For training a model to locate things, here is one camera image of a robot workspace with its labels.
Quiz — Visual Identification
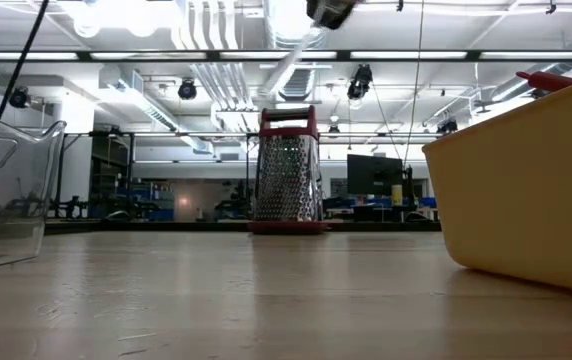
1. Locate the black overhead frame bar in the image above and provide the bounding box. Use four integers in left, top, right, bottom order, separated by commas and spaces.
0, 48, 572, 63

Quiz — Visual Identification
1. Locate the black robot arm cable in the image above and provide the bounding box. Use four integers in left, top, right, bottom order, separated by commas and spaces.
0, 0, 51, 121

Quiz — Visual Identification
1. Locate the steel box grater red handle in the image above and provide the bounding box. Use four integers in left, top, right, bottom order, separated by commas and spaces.
246, 104, 328, 235

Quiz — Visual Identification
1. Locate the thin hanging black cable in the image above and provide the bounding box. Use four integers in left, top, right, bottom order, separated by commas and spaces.
403, 0, 426, 167

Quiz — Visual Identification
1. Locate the red handled kitchen utensil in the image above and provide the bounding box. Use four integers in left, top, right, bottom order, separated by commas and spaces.
515, 70, 572, 93

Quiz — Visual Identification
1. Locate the yellow plastic bin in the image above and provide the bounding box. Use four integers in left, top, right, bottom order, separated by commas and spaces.
423, 72, 572, 297

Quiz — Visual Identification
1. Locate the silver ceiling air duct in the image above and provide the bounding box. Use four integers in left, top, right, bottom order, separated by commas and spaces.
261, 0, 334, 104

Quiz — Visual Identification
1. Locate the black computer monitor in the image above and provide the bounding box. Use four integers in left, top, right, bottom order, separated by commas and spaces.
346, 153, 405, 197

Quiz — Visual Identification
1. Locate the pink spatula clear handle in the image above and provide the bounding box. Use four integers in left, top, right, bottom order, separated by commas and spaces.
258, 22, 330, 99

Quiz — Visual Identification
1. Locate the clear plastic bin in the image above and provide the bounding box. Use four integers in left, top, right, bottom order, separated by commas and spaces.
0, 105, 68, 275

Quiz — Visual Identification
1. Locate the thin black horizontal rail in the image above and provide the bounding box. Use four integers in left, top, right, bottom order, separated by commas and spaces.
88, 131, 442, 139

